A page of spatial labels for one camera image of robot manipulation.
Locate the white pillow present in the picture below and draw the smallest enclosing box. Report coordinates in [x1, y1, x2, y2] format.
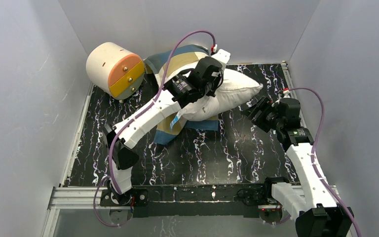
[180, 69, 263, 121]

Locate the blue beige white pillowcase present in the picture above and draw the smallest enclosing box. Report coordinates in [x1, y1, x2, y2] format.
[144, 44, 219, 145]

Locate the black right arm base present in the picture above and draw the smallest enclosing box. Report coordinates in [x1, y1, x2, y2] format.
[233, 184, 291, 226]

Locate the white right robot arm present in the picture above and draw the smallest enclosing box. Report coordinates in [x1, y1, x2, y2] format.
[242, 96, 352, 237]

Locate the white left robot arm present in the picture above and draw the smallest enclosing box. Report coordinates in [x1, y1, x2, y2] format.
[105, 53, 229, 195]

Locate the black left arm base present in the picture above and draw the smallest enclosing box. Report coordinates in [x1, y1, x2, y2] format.
[99, 185, 149, 224]

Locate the blue pillow label tag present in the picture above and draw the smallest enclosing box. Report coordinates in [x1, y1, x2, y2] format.
[170, 111, 182, 130]

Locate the round cream drawer cabinet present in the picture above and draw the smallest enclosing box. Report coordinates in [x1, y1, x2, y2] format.
[86, 42, 145, 101]

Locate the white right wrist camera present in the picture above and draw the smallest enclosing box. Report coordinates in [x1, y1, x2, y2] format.
[271, 88, 291, 107]

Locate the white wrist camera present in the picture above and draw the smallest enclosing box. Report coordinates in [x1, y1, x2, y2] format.
[271, 88, 291, 107]
[211, 49, 231, 65]

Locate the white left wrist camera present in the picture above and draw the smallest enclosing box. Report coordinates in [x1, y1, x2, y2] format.
[211, 49, 231, 65]

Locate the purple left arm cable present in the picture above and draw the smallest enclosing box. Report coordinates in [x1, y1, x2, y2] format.
[93, 30, 217, 228]

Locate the aluminium table frame rail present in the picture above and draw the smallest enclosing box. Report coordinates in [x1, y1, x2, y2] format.
[41, 60, 354, 237]

